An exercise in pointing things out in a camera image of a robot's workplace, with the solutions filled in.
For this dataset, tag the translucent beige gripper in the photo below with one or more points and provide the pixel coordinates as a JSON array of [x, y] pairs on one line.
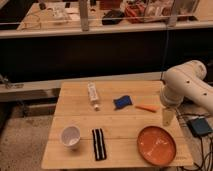
[[167, 116]]

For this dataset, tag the red object on shelf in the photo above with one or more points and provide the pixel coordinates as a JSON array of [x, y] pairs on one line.
[[134, 13]]

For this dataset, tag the black bag on shelf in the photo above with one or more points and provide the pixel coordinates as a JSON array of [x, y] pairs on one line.
[[112, 17]]

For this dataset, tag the metal post right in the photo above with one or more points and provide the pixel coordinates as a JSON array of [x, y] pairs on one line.
[[174, 13]]

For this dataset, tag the orange round plate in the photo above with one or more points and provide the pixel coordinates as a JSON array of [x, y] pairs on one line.
[[156, 146]]

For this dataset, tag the dark power box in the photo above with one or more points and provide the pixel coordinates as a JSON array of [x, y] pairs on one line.
[[199, 127]]

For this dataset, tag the white paper cup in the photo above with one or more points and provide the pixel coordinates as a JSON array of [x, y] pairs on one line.
[[70, 137]]

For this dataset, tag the white tube with cap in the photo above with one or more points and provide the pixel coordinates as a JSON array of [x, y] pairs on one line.
[[93, 96]]

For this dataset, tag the orange carrot toy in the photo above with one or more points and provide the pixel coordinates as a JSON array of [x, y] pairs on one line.
[[148, 108]]

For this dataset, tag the metal post left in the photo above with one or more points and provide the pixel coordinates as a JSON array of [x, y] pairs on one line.
[[83, 9]]

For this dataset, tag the black white striped cloth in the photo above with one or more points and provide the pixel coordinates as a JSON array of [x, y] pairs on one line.
[[99, 144]]

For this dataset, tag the metal post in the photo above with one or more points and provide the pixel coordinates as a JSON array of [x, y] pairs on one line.
[[83, 9], [174, 13]]

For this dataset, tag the blue cloth piece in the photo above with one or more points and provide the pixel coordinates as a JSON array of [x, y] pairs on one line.
[[122, 102]]

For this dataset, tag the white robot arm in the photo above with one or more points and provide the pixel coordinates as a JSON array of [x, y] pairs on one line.
[[186, 81]]

